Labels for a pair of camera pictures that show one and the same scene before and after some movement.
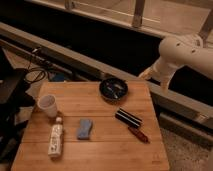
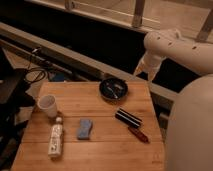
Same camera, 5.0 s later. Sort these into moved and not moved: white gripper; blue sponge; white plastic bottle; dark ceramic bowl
Moved: white gripper
Not moved: dark ceramic bowl; white plastic bottle; blue sponge
